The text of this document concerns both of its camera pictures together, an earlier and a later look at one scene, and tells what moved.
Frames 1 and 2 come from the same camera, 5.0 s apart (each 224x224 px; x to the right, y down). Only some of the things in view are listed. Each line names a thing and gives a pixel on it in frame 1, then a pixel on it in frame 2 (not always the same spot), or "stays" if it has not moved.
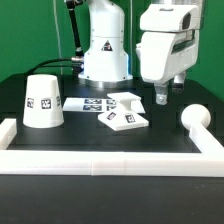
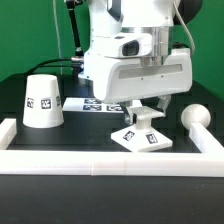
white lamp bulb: [195, 114] stays
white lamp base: [128, 114] → [142, 136]
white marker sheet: [89, 104] stays
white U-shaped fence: [116, 163] stays
